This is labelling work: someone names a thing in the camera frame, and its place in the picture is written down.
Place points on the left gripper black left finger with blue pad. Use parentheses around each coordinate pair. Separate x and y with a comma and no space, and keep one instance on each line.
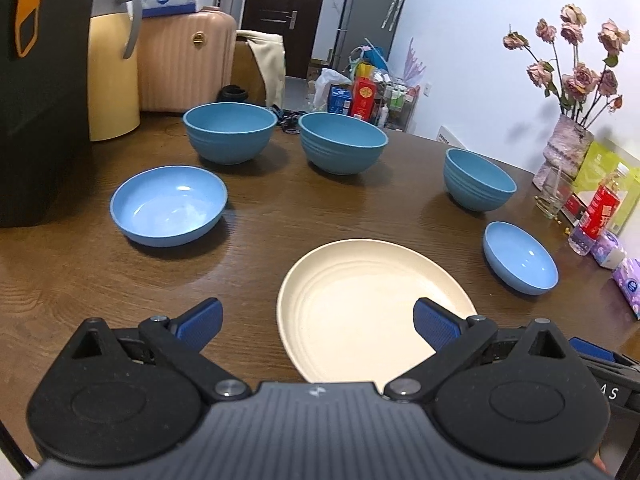
(177,344)

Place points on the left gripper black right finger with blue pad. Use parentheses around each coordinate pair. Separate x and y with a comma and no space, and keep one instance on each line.
(458,344)

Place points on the small shallow blue dish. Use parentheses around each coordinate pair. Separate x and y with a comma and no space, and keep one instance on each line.
(518,259)

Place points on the deep blue bowl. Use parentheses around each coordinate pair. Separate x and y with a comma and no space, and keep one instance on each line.
(339,144)
(474,182)
(229,133)

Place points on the cream round plate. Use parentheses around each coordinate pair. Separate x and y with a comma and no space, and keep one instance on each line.
(345,310)

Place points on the large shallow blue bowl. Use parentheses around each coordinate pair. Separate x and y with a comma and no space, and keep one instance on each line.
(168,206)

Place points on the small purple white tissue pack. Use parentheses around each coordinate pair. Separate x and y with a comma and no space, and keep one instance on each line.
(607,251)

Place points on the clear drinking glass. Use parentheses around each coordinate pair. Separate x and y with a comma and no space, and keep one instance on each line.
(554,192)

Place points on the red label plastic bottle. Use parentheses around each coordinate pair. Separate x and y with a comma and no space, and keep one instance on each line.
(599,212)

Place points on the green yellow snack box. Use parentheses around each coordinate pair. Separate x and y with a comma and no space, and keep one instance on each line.
(601,159)

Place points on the pink marbled vase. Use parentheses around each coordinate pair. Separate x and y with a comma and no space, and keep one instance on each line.
(565,150)

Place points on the black cup behind table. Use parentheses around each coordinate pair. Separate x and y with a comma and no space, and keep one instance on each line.
(232,93)

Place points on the red box on rack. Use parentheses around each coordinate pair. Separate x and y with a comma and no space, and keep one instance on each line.
(363,97)

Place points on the blue box on rack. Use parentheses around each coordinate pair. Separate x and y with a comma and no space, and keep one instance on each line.
(339,100)

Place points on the dried pink rose bouquet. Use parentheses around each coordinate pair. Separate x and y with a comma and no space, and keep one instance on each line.
(583,93)

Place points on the pink ribbed suitcase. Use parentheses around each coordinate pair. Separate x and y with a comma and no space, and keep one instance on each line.
(184,60)

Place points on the beige cloth on chair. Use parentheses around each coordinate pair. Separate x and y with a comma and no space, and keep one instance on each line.
(269,54)

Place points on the grey refrigerator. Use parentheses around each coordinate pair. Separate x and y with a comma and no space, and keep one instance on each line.
(365,23)

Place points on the black paper bag orange logo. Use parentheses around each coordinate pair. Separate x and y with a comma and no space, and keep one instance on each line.
(44,102)

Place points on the dark brown door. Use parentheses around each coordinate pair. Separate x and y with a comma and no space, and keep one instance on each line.
(296,21)

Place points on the white box by wall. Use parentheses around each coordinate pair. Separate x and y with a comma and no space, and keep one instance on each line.
(445,136)

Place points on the yellow bucket grey handle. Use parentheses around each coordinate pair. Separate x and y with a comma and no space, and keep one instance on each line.
(113,96)

